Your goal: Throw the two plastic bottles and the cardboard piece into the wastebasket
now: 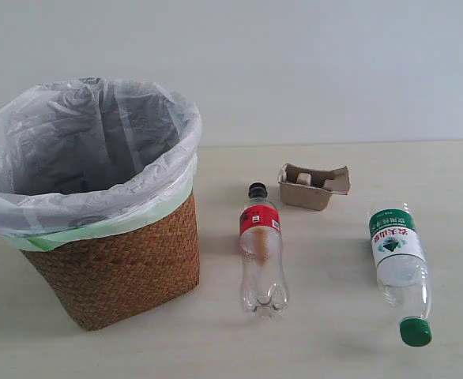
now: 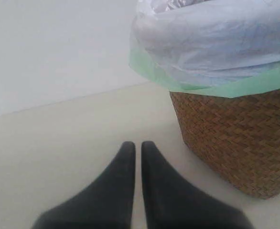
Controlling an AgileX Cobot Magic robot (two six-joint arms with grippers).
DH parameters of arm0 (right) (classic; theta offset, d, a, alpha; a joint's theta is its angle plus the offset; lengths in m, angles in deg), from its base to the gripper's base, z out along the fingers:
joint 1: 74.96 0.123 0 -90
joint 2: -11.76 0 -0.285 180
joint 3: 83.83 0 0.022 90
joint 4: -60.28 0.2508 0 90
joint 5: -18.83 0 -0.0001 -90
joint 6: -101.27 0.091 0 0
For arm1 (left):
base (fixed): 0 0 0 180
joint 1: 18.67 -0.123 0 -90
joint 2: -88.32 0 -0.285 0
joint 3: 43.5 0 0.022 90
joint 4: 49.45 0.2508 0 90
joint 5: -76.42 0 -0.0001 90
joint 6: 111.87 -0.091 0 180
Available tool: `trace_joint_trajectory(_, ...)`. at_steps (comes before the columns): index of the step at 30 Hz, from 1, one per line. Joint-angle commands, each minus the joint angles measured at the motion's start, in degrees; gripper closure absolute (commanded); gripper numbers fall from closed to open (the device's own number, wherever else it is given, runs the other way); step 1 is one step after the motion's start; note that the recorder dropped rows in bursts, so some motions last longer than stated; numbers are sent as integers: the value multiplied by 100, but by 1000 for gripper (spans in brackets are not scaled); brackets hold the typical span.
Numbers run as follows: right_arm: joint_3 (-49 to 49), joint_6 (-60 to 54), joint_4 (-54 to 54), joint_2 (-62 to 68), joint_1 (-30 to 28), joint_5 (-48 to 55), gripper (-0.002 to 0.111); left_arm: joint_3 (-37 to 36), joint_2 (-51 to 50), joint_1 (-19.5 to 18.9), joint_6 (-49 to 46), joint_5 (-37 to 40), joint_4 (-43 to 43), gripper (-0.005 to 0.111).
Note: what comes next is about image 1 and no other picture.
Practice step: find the green label water bottle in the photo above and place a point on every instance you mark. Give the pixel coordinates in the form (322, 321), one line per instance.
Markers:
(401, 269)

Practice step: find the woven wicker waste basket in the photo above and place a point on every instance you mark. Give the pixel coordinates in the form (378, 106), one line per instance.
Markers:
(102, 281)

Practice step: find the brown cardboard tray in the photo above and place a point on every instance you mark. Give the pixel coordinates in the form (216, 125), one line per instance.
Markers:
(309, 188)

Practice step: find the red label cola bottle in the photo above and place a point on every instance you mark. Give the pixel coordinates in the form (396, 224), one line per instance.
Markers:
(263, 290)

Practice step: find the translucent white bin liner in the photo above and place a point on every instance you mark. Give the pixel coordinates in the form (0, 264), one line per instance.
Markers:
(92, 158)

